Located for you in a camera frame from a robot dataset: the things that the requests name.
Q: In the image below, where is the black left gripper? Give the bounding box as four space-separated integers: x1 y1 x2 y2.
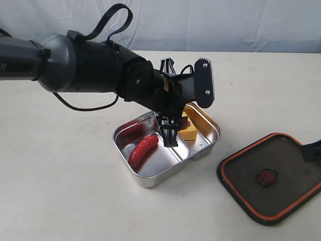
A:
125 70 190 148

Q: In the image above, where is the yellow cheese wedge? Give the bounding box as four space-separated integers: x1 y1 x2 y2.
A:
179 116 198 141

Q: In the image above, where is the red sausage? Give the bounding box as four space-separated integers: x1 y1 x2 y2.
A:
128 135 158 167

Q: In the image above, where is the dark transparent lid orange valve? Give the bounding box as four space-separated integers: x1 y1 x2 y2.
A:
216 133 320 226

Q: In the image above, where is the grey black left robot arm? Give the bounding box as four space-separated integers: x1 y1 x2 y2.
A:
1 35 185 147

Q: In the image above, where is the steel two-compartment lunch box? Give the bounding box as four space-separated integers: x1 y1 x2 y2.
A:
113 102 221 188

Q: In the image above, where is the light blue backdrop cloth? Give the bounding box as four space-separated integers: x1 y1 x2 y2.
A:
1 1 320 53

